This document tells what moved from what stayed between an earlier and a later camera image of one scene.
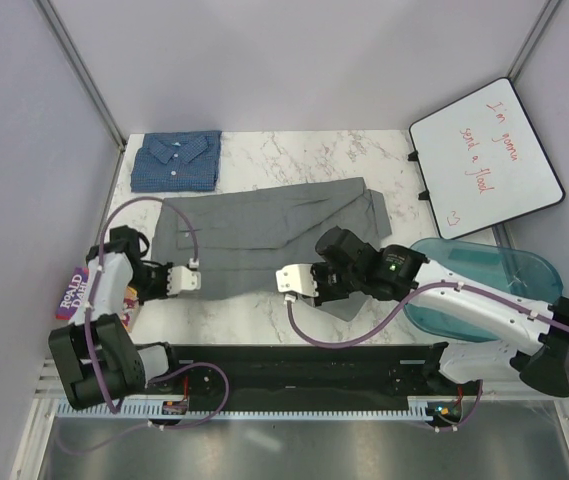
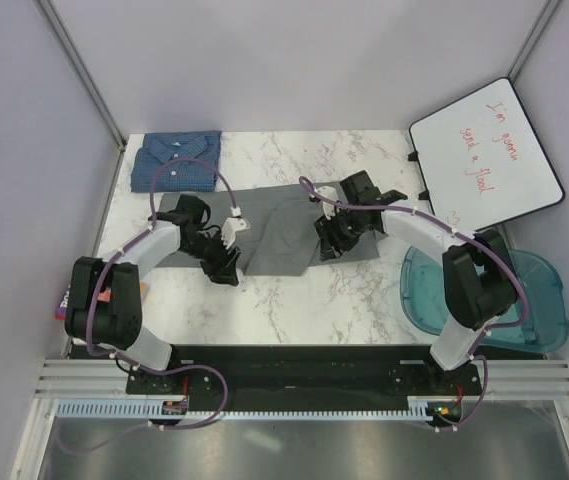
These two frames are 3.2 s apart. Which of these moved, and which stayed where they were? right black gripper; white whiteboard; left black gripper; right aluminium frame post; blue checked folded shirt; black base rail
Moved: left black gripper; right black gripper
Stayed: blue checked folded shirt; black base rail; white whiteboard; right aluminium frame post
